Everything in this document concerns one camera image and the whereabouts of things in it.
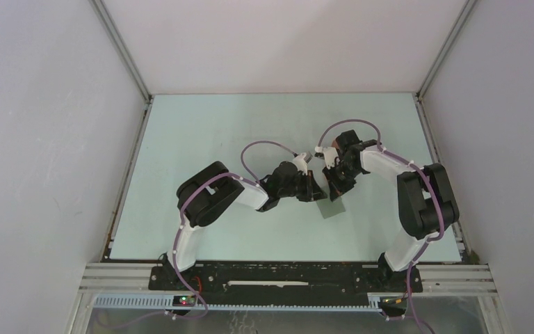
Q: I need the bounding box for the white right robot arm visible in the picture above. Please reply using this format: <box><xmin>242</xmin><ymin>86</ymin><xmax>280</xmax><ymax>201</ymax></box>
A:
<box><xmin>315</xmin><ymin>130</ymin><xmax>460</xmax><ymax>291</ymax></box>

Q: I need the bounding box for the aluminium frame rail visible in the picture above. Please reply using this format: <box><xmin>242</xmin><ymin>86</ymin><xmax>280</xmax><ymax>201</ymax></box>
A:
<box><xmin>79</xmin><ymin>262</ymin><xmax>496</xmax><ymax>311</ymax></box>

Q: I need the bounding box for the green leather card holder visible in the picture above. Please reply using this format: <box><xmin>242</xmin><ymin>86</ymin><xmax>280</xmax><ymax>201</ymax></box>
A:
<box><xmin>316</xmin><ymin>197</ymin><xmax>346</xmax><ymax>219</ymax></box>

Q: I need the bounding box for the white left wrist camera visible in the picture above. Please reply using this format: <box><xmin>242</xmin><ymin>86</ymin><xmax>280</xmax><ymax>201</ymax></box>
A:
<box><xmin>291</xmin><ymin>152</ymin><xmax>312</xmax><ymax>175</ymax></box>

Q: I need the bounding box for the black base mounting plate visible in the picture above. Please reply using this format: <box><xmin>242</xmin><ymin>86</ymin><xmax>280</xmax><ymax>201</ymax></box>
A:
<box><xmin>148</xmin><ymin>260</ymin><xmax>423</xmax><ymax>307</ymax></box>

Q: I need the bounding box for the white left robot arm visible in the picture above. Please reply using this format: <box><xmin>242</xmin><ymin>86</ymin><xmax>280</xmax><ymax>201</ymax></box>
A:
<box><xmin>165</xmin><ymin>161</ymin><xmax>327</xmax><ymax>290</ymax></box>

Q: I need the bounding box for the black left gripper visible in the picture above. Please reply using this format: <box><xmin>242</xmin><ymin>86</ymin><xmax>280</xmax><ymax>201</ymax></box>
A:
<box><xmin>278</xmin><ymin>170</ymin><xmax>327</xmax><ymax>202</ymax></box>

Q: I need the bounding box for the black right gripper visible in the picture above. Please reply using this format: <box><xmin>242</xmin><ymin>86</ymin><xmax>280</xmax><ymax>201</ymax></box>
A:
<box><xmin>323</xmin><ymin>161</ymin><xmax>362</xmax><ymax>201</ymax></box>

